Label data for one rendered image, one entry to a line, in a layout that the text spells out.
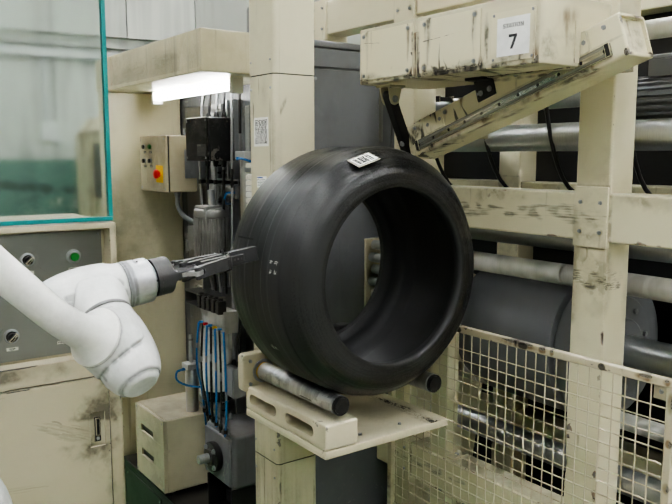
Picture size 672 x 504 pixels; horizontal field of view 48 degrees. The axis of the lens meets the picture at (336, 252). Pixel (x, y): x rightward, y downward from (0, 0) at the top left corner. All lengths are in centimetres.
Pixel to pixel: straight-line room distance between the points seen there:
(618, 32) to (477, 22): 30
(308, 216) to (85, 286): 46
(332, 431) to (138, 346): 55
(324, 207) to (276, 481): 87
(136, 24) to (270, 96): 929
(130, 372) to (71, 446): 95
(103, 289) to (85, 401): 83
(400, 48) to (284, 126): 35
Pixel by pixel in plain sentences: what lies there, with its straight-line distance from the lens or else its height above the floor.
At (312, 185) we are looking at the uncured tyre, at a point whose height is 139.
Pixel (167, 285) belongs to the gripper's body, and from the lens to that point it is 149.
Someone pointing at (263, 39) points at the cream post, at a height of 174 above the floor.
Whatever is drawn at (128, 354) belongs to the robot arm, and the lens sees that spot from 130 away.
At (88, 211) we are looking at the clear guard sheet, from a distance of 215.
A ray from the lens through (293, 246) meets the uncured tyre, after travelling 154.
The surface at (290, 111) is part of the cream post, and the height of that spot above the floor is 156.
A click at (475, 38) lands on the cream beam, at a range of 176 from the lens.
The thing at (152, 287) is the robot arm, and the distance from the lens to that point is 146.
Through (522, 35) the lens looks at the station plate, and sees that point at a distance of 167.
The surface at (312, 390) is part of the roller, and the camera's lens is 174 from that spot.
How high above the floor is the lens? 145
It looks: 7 degrees down
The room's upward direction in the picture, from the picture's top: straight up
